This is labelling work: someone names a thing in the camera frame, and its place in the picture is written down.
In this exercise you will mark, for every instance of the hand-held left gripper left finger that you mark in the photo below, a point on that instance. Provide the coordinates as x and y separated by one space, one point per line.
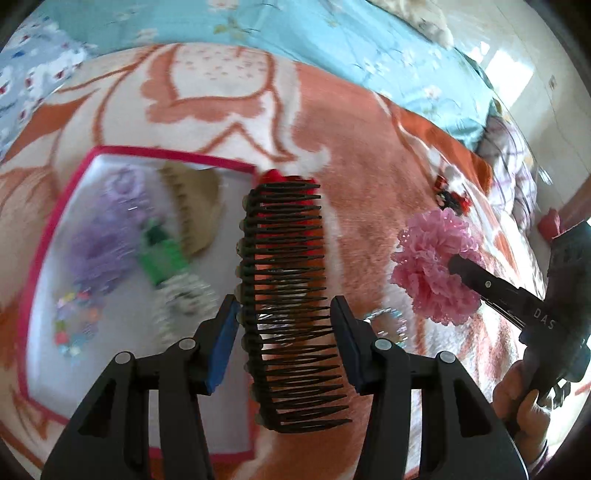
224 341

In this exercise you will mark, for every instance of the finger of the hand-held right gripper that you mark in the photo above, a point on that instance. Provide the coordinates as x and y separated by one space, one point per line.
501 311
489 279

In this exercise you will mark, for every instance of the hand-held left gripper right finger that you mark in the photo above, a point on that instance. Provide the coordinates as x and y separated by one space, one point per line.
347 341

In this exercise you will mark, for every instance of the pink flower scrunchie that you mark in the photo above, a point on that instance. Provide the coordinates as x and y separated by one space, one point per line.
431 272

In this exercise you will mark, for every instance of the black hair comb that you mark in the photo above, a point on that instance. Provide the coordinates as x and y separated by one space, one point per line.
286 323

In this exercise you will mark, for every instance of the beige hair claw clip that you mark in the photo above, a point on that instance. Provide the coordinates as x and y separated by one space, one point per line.
198 207

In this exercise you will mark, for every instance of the red cardboard box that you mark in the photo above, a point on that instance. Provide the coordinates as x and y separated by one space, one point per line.
51 323

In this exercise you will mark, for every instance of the person's right hand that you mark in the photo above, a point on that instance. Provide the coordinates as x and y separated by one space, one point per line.
521 415

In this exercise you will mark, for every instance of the red object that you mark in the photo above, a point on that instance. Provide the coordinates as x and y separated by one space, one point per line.
549 224

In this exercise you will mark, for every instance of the red black hair clip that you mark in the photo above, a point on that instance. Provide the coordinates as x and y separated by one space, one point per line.
450 198

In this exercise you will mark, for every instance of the plaid cloth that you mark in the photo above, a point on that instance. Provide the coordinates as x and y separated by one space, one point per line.
510 166

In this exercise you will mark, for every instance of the red flower hair clip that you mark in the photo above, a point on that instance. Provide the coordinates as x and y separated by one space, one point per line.
272 177

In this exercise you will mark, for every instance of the orange white blanket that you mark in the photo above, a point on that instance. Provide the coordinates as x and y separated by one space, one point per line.
360 161

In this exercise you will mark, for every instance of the cream cloth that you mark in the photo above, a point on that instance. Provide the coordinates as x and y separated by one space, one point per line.
427 18

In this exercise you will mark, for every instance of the teal floral quilt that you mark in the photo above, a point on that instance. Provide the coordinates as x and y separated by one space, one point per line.
332 37

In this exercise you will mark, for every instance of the blue bear print pillow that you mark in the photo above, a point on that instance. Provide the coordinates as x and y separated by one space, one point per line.
32 78

